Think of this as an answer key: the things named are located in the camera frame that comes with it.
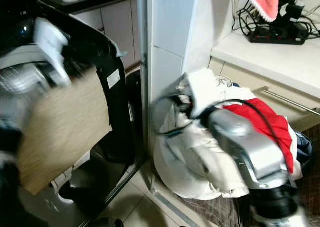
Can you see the red garment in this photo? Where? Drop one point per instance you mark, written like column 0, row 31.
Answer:
column 275, row 129

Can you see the white label sticker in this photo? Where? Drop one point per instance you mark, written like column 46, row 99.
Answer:
column 113, row 78

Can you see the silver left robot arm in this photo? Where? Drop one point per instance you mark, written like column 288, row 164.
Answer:
column 16, row 94

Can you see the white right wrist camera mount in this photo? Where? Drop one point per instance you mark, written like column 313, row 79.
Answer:
column 202, row 92

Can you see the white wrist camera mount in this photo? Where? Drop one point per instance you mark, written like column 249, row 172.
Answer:
column 52, row 42
column 202, row 92

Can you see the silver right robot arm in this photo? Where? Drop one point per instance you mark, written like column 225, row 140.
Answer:
column 250, row 147

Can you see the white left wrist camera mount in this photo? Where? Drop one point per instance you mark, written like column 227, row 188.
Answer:
column 52, row 42

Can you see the brown checked floor mat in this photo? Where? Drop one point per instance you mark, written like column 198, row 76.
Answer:
column 215, row 211

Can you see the white cabinet with dark counter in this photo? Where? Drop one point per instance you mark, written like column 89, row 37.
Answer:
column 112, row 24

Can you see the black top-loading washing machine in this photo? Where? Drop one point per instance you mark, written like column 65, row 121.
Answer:
column 122, row 132

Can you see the white garment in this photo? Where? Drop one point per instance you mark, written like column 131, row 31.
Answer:
column 190, row 157

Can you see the beige towel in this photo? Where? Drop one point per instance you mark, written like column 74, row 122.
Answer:
column 65, row 132

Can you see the cream cabinet with white counter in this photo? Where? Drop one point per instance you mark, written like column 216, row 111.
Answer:
column 270, row 59

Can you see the dark blue garment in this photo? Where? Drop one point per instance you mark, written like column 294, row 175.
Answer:
column 304, row 146

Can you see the black power strip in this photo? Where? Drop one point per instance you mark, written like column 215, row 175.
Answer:
column 277, row 37

